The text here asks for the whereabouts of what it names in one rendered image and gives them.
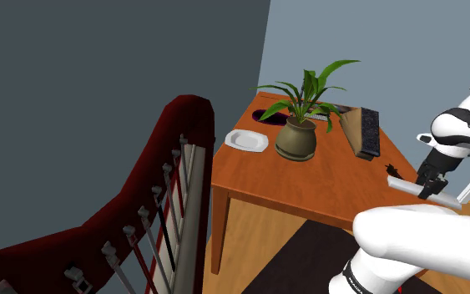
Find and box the light grey long bar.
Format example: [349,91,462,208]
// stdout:
[387,175,462,211]

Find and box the small dark brown figure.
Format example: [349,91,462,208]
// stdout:
[384,163,405,180]

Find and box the brown and black box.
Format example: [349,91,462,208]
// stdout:
[339,107,382,162]

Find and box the orange wooden table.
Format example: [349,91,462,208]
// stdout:
[210,91,470,276]

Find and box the grey flat device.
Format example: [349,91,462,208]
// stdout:
[303,103,360,123]

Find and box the green plant in olive pot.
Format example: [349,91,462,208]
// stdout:
[250,59,361,163]

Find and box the dark purple bowl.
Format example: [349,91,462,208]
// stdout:
[251,108,291,127]

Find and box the white plate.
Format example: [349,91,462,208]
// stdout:
[224,128,270,154]

